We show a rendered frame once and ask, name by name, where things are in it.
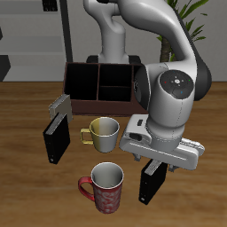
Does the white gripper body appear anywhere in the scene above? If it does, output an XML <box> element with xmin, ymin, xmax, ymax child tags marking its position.
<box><xmin>118</xmin><ymin>136</ymin><xmax>206</xmax><ymax>171</ymax></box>

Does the black book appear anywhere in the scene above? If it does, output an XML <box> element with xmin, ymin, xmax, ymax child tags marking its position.
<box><xmin>138</xmin><ymin>158</ymin><xmax>168</xmax><ymax>206</ymax></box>
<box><xmin>43</xmin><ymin>112</ymin><xmax>72</xmax><ymax>165</ymax></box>

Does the dark brown desk caddy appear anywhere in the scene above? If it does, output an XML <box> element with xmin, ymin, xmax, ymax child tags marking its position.
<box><xmin>62</xmin><ymin>61</ymin><xmax>150</xmax><ymax>117</ymax></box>

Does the grey book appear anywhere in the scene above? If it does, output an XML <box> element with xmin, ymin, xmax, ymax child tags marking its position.
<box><xmin>48</xmin><ymin>93</ymin><xmax>74</xmax><ymax>124</ymax></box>

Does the yellow and white mug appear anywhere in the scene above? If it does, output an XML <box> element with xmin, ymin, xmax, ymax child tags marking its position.
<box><xmin>80</xmin><ymin>116</ymin><xmax>121</xmax><ymax>154</ymax></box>

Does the red patterned mug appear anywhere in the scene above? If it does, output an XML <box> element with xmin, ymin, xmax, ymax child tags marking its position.
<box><xmin>77</xmin><ymin>161</ymin><xmax>125</xmax><ymax>215</ymax></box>

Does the green pot plant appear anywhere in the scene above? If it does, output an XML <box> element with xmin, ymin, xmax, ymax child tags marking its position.
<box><xmin>156</xmin><ymin>0</ymin><xmax>209</xmax><ymax>63</ymax></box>

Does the dark block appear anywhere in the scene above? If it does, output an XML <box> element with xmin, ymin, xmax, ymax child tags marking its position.
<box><xmin>0</xmin><ymin>54</ymin><xmax>12</xmax><ymax>82</ymax></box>

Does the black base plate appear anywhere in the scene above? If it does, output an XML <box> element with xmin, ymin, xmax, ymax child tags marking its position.
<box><xmin>85</xmin><ymin>54</ymin><xmax>142</xmax><ymax>65</ymax></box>

